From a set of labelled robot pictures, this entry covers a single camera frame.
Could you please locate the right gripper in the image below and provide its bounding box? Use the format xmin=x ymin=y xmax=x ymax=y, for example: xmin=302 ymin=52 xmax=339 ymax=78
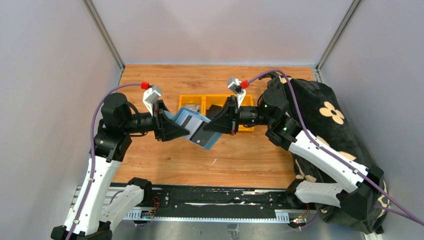
xmin=203 ymin=95 xmax=274 ymax=136

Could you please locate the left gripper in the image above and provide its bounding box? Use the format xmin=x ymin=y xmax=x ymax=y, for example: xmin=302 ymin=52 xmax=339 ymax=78
xmin=122 ymin=99 xmax=191 ymax=141

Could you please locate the white card black stripe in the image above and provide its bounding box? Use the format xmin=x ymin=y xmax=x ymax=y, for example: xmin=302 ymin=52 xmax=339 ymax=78
xmin=180 ymin=115 xmax=211 ymax=140

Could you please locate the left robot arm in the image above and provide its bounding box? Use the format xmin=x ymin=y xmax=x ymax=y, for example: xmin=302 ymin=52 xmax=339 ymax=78
xmin=50 ymin=92 xmax=189 ymax=240

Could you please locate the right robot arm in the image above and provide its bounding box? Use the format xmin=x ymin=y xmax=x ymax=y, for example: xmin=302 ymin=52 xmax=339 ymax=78
xmin=203 ymin=88 xmax=384 ymax=221

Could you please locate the black cards stack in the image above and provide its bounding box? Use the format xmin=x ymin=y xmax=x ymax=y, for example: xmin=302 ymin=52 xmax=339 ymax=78
xmin=205 ymin=104 xmax=222 ymax=120

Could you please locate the black credit card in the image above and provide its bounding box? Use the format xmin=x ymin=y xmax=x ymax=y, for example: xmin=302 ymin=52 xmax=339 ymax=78
xmin=189 ymin=128 xmax=221 ymax=150

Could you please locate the white grey cards stack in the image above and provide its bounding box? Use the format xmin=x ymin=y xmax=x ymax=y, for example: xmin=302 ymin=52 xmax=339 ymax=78
xmin=183 ymin=104 xmax=201 ymax=113

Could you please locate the middle yellow bin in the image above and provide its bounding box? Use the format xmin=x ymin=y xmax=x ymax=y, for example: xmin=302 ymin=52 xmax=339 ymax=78
xmin=202 ymin=94 xmax=230 ymax=116

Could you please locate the right yellow bin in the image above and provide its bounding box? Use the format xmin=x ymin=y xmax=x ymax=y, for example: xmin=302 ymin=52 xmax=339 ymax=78
xmin=238 ymin=94 xmax=256 ymax=133

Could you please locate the black floral plush blanket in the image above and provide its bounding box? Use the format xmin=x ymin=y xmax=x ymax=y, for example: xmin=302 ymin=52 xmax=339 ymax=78
xmin=267 ymin=72 xmax=390 ymax=234

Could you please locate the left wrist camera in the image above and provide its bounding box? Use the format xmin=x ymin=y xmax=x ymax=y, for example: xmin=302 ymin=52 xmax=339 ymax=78
xmin=142 ymin=85 xmax=162 ymax=116

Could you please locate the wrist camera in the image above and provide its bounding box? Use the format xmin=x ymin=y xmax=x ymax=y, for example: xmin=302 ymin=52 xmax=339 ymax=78
xmin=226 ymin=76 xmax=247 ymax=108
xmin=142 ymin=85 xmax=162 ymax=116

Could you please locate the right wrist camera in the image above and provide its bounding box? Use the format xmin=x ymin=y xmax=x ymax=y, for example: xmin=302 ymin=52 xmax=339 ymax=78
xmin=226 ymin=76 xmax=247 ymax=108

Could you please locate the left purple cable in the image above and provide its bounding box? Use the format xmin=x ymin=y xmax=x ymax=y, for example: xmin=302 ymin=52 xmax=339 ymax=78
xmin=64 ymin=81 xmax=150 ymax=240

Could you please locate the purple cable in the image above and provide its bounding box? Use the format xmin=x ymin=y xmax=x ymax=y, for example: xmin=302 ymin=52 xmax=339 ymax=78
xmin=239 ymin=68 xmax=424 ymax=228
xmin=64 ymin=81 xmax=150 ymax=240

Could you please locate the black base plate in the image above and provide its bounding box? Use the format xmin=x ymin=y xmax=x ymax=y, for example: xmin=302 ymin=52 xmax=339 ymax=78
xmin=127 ymin=184 xmax=316 ymax=223

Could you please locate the aluminium frame rail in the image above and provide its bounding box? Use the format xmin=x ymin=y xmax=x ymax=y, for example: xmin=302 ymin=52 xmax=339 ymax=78
xmin=51 ymin=183 xmax=316 ymax=240

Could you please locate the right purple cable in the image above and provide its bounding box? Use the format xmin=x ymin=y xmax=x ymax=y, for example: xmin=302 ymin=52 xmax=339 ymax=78
xmin=239 ymin=68 xmax=424 ymax=228

